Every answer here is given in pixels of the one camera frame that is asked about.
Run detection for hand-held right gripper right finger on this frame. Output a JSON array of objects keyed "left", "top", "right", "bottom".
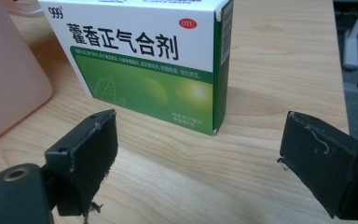
[{"left": 277, "top": 110, "right": 358, "bottom": 221}]

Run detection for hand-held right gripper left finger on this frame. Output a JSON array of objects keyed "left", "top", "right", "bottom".
[{"left": 44, "top": 108, "right": 119, "bottom": 217}]

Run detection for white and green medicine box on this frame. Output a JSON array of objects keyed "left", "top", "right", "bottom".
[{"left": 37, "top": 0, "right": 235, "bottom": 136}]

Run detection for pink plastic container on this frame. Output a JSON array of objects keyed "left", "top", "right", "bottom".
[{"left": 0, "top": 0, "right": 54, "bottom": 149}]

